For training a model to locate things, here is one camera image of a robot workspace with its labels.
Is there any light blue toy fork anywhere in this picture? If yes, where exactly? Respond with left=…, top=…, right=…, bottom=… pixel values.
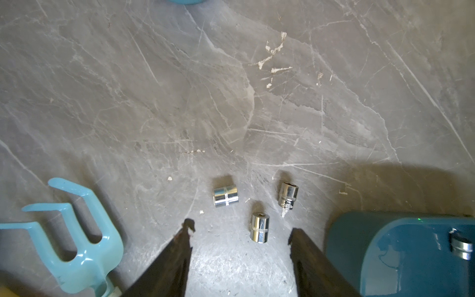
left=1, top=178, right=124, bottom=297

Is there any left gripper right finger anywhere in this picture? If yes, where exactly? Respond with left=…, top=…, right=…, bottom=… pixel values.
left=288, top=228, right=360, bottom=297

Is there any chrome socket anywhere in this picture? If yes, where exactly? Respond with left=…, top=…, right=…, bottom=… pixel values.
left=449, top=229, right=474, bottom=261
left=278, top=183, right=299, bottom=210
left=213, top=184, right=239, bottom=207
left=250, top=212, right=270, bottom=244

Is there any chrome socket in box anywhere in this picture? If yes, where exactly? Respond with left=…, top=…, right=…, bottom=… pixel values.
left=449, top=229, right=474, bottom=261

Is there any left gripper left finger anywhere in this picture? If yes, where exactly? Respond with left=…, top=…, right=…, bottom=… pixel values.
left=122, top=219, right=195, bottom=297

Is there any teal plastic storage box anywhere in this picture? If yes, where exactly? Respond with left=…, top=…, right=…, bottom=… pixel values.
left=325, top=212, right=475, bottom=297

